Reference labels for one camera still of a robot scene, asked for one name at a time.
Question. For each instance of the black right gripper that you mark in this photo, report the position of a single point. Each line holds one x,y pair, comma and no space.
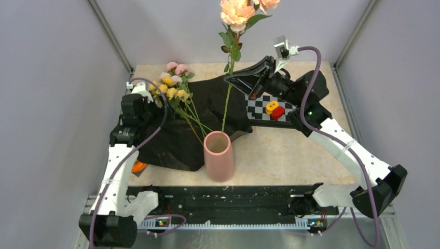
252,81

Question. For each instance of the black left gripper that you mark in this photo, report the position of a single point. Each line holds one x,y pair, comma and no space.
160,113

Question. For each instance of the black wrapping sheet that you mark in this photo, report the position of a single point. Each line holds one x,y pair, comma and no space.
214,106

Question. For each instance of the peach rose stem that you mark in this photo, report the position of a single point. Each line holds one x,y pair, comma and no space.
237,17

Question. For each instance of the flower bouquet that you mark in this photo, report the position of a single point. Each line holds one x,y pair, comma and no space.
174,84

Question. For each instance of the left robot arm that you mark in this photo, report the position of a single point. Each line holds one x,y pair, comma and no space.
111,222

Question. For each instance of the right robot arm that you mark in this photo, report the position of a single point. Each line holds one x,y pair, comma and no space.
377,182

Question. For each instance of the pink vase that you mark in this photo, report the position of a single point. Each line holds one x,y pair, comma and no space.
218,156

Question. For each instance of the black white chessboard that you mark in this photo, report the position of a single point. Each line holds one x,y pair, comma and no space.
258,117

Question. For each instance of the yellow toy block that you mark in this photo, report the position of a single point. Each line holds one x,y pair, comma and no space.
271,106

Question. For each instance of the red toy block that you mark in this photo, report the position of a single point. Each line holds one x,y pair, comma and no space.
277,113

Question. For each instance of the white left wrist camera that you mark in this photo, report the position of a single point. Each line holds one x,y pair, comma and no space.
141,88

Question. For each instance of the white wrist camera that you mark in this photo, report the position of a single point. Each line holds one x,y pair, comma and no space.
141,88
284,52

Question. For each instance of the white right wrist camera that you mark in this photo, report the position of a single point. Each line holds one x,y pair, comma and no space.
284,52

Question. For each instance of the orange ring toy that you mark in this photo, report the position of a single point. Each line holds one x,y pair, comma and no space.
138,167

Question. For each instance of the aluminium frame rail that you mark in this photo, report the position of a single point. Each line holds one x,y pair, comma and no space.
111,37

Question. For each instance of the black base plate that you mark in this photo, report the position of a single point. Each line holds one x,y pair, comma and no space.
237,205

